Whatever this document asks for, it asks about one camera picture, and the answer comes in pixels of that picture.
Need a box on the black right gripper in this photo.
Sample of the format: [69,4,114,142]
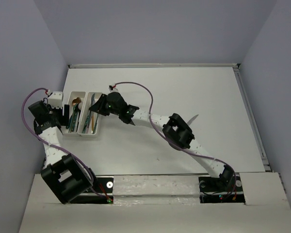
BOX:
[89,93,121,116]

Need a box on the teal plastic spoon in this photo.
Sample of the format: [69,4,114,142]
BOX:
[66,103,81,133]

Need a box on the knife with pink handle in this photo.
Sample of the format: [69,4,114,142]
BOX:
[82,114,93,135]

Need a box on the copper metal spoon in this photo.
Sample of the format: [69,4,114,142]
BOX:
[71,97,81,107]

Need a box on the orange plastic knife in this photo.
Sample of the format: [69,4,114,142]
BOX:
[91,114,96,134]

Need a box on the silver spoon teal handle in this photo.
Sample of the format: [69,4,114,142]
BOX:
[69,112,78,133]

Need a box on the knife with teal handle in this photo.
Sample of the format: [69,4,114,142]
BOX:
[84,114,92,129]

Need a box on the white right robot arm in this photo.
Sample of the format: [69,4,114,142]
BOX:
[89,92,235,190]

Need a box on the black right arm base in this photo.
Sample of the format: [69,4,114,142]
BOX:
[198,175,245,204]

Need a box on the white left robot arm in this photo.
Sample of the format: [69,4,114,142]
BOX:
[28,100,97,204]

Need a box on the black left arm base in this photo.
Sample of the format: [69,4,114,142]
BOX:
[70,176,114,204]

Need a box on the white right container tray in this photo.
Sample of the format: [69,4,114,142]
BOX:
[77,92,102,138]

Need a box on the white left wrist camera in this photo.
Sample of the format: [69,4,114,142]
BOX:
[48,91,63,109]

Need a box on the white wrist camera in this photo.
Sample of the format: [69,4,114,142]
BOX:
[109,84,119,93]
[48,91,63,109]

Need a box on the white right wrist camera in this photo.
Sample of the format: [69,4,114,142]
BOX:
[109,84,119,93]

